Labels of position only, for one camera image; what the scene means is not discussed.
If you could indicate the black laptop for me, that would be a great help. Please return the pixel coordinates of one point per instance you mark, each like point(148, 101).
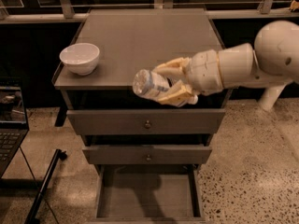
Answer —
point(13, 120)

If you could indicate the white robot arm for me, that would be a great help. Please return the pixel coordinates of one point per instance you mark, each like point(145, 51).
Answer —
point(270, 63)

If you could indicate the grey drawer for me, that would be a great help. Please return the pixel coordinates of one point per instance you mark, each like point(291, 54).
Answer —
point(145, 121)
point(147, 154)
point(148, 194)

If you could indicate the metal window railing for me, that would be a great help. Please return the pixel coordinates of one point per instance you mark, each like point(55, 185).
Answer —
point(37, 11)

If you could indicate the bottom grey drawer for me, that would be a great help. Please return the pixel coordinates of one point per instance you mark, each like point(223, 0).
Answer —
point(148, 194)

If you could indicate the middle grey drawer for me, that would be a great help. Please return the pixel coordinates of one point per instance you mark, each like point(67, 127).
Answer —
point(147, 154)

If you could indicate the blue plastic bottle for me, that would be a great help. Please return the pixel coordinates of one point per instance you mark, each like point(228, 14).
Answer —
point(149, 85)

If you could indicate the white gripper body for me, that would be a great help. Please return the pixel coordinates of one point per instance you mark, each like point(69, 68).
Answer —
point(204, 71)

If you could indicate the white ceramic bowl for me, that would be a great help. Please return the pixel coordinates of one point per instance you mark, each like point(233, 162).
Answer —
point(80, 58)

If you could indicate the white pillar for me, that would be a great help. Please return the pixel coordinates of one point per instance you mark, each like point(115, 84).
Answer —
point(269, 97)

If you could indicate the black stand leg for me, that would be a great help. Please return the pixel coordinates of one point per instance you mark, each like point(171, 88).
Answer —
point(58, 155)

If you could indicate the top grey drawer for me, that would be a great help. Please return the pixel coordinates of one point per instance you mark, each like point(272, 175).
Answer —
point(145, 121)

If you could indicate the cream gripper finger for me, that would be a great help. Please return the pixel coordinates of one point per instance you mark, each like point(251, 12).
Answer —
point(173, 68)
point(178, 95)

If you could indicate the grey drawer cabinet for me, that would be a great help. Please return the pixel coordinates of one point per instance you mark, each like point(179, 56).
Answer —
point(130, 40)

